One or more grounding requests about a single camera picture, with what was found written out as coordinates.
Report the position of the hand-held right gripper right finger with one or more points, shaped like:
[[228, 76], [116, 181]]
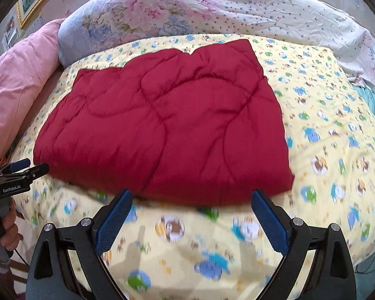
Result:
[[270, 222]]

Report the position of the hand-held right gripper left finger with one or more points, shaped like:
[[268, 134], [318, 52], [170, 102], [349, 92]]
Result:
[[115, 222]]

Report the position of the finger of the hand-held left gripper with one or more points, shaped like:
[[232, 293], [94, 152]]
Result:
[[37, 170], [20, 164]]

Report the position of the red quilted jacket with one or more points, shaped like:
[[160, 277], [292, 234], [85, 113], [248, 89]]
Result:
[[162, 122]]

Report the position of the person's left hand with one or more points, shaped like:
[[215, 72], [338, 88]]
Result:
[[12, 225]]

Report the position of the pink quilt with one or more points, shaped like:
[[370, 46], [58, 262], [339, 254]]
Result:
[[22, 68]]

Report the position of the yellow cartoon print bedsheet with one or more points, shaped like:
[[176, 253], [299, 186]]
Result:
[[325, 125]]

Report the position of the floral print quilt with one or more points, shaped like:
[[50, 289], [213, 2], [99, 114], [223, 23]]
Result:
[[206, 9]]

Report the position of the small wall pictures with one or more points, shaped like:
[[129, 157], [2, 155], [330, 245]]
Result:
[[11, 32]]

